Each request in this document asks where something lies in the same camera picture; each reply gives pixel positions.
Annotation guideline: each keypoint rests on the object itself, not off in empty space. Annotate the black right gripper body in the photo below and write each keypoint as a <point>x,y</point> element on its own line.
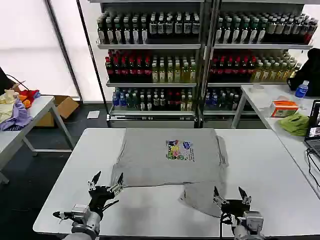
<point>236,208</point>

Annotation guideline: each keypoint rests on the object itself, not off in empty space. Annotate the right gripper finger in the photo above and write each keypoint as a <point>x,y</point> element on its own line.
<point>245,196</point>
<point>219,198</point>

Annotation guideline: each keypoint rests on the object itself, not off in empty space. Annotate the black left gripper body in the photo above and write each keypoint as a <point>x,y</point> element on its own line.
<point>98,197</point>

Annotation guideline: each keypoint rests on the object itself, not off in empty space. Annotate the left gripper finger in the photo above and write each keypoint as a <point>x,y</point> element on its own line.
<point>94,180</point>
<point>117,186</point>

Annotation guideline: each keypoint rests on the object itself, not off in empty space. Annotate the grey printed T-shirt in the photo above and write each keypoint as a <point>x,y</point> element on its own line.
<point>170,162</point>

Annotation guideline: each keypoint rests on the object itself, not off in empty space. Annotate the white work table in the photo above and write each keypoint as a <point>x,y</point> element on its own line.
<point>262,175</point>

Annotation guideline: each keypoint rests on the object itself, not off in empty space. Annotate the white paper sheet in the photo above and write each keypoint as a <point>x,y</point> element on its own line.
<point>93,114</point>

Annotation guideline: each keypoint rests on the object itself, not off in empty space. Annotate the brown cardboard box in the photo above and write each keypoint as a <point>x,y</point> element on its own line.
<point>63,106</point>

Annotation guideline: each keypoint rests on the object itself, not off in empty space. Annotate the green cloth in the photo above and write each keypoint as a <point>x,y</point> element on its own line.
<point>295,125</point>

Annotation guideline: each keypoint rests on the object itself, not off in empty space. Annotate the open black laptop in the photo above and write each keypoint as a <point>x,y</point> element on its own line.
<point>313,135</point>

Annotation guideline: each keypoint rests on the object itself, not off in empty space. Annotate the white side table with clothes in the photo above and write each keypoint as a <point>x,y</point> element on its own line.
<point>42,105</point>

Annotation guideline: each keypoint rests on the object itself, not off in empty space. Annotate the orange tissue box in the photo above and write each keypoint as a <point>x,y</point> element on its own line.
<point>283,108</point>

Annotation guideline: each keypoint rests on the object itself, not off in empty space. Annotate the white desk with laptop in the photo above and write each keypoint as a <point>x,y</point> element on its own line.
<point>257,100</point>

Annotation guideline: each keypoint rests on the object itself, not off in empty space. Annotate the purple cloth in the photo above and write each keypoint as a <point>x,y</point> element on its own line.
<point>20,116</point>

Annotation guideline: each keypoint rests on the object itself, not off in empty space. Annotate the red orange cloth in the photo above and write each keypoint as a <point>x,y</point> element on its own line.
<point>28,96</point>

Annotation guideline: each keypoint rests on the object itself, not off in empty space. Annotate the white tape roll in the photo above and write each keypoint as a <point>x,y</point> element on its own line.
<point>257,88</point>

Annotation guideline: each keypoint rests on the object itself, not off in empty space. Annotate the cream cloth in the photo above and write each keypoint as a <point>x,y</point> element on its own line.
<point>6,107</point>

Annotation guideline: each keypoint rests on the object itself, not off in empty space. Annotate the blue plastic bottle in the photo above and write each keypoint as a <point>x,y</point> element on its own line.
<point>302,90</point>

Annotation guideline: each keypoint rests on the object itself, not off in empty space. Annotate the metal shelf with bottles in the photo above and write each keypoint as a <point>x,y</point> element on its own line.
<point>250,65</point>
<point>150,65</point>

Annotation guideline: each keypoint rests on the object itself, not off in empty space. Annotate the black chair back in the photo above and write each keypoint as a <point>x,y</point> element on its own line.
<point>3,82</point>

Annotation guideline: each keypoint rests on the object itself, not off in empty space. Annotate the black bag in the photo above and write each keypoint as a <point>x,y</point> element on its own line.
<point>308,72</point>

